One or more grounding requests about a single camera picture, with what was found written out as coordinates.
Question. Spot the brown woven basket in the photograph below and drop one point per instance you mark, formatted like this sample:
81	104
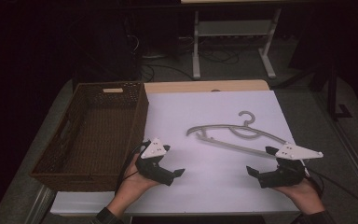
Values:
105	137

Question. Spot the grey plastic clothes hanger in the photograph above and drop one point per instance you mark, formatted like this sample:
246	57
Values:
230	125

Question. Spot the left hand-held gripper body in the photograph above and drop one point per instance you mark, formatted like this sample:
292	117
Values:
150	169

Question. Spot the person's right hand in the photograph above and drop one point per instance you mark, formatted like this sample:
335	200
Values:
304	196

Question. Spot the white table mat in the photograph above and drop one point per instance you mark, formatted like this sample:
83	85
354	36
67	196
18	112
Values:
211	183

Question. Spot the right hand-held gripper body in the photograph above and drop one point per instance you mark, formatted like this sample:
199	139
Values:
287	175

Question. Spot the white metal desk frame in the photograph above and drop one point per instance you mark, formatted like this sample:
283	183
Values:
195	46

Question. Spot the black metal stand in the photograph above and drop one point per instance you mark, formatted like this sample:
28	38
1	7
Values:
332	93

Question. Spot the person's left hand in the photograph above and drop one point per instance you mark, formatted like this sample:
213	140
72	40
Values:
133	185

